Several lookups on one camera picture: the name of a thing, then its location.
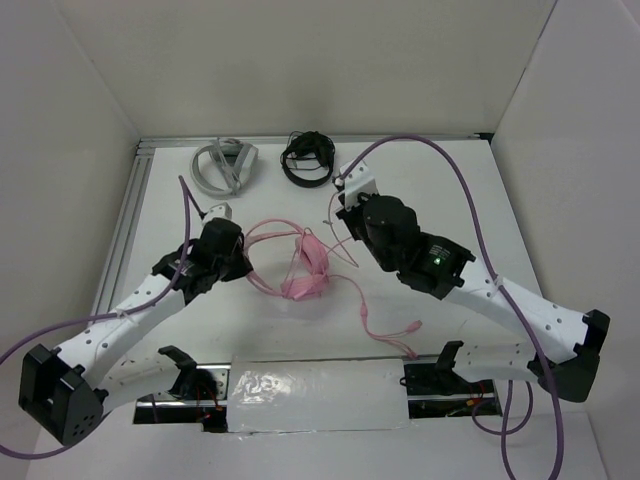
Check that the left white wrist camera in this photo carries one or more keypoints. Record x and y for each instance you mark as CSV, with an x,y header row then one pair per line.
x,y
222,210

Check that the white taped cover plate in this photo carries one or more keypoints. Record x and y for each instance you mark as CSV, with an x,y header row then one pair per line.
x,y
316,396

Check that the black headphones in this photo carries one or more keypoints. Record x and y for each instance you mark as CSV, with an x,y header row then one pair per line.
x,y
307,152

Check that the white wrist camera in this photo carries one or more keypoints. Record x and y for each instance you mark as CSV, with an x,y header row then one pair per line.
x,y
222,210
353,180

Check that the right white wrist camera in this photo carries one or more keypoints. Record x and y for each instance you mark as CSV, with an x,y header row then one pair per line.
x,y
353,180

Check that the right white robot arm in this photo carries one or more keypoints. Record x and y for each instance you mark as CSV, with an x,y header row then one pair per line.
x,y
559,347

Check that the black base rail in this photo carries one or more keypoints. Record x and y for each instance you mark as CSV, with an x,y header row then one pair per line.
x,y
428,397

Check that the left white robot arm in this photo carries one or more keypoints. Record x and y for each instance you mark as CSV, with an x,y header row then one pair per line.
x,y
70,388

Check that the pink headphones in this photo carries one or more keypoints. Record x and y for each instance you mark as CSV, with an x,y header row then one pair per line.
x,y
307,275

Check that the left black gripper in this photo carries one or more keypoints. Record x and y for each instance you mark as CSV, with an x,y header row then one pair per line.
x,y
241,268

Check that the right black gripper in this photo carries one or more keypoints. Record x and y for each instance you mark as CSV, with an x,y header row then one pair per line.
x,y
347,216

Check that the grey white headphones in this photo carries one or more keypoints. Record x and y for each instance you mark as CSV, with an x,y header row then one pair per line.
x,y
233,159

